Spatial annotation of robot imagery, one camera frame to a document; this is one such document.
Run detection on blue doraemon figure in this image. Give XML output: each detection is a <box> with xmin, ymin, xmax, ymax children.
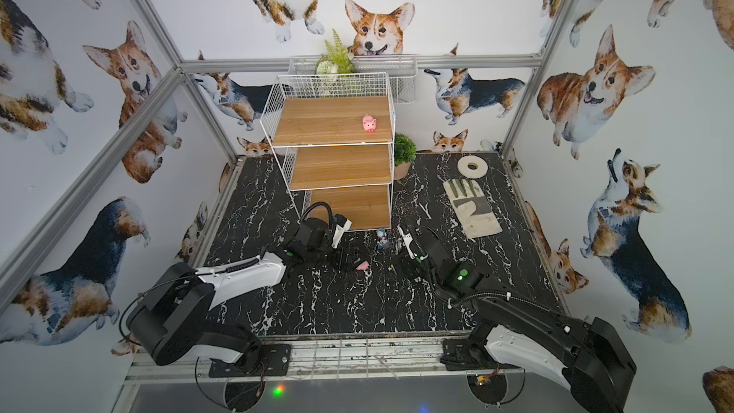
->
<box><xmin>376</xmin><ymin>229</ymin><xmax>390</xmax><ymax>250</ymax></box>

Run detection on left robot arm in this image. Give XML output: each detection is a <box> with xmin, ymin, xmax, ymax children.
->
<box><xmin>120</xmin><ymin>211</ymin><xmax>352</xmax><ymax>374</ymax></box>

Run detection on white wire three-tier shelf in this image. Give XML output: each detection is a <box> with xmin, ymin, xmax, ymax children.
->
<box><xmin>261</xmin><ymin>72</ymin><xmax>396</xmax><ymax>231</ymax></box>

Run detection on white and grey work glove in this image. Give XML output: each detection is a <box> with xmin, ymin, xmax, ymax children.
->
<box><xmin>443</xmin><ymin>179</ymin><xmax>502</xmax><ymax>240</ymax></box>

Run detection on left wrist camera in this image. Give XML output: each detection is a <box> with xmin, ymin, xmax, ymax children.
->
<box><xmin>331</xmin><ymin>214</ymin><xmax>352</xmax><ymax>249</ymax></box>

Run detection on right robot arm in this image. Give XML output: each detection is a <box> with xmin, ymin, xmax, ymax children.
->
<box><xmin>399</xmin><ymin>226</ymin><xmax>637</xmax><ymax>412</ymax></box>

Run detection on white wire wall basket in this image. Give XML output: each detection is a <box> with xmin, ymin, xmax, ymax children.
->
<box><xmin>288</xmin><ymin>55</ymin><xmax>418</xmax><ymax>104</ymax></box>

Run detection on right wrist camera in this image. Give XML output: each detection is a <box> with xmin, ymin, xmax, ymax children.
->
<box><xmin>398</xmin><ymin>227</ymin><xmax>415</xmax><ymax>259</ymax></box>

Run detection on small potted green plant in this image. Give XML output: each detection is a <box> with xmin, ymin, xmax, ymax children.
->
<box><xmin>394</xmin><ymin>134</ymin><xmax>417</xmax><ymax>181</ymax></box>

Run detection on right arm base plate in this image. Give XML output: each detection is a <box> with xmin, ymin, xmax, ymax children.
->
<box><xmin>440</xmin><ymin>340</ymin><xmax>498</xmax><ymax>371</ymax></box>

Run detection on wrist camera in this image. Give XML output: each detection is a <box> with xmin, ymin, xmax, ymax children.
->
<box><xmin>331</xmin><ymin>214</ymin><xmax>352</xmax><ymax>249</ymax></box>
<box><xmin>398</xmin><ymin>227</ymin><xmax>415</xmax><ymax>259</ymax></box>

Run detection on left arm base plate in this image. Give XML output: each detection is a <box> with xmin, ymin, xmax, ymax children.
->
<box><xmin>208</xmin><ymin>344</ymin><xmax>292</xmax><ymax>379</ymax></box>

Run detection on green fern plant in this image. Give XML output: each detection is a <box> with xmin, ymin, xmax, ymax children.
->
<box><xmin>315</xmin><ymin>30</ymin><xmax>356</xmax><ymax>75</ymax></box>

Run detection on white tape roll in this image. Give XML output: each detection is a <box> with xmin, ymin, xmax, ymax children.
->
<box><xmin>457</xmin><ymin>155</ymin><xmax>489</xmax><ymax>179</ymax></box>

